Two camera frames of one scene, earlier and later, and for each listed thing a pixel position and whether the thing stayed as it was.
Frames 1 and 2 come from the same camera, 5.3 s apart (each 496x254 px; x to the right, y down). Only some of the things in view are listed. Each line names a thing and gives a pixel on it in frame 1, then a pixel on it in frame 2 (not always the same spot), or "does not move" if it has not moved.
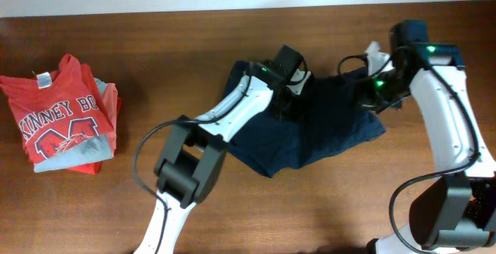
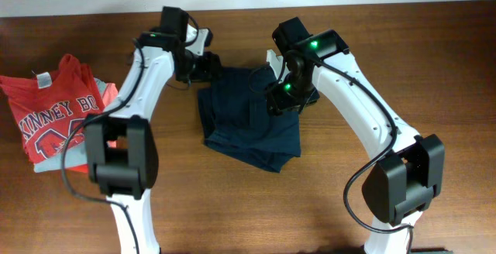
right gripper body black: x=381 y=91 to x=292 y=93
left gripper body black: x=286 y=105 to x=198 y=67
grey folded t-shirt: x=86 y=150 does not move
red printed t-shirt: x=53 y=110 does not move
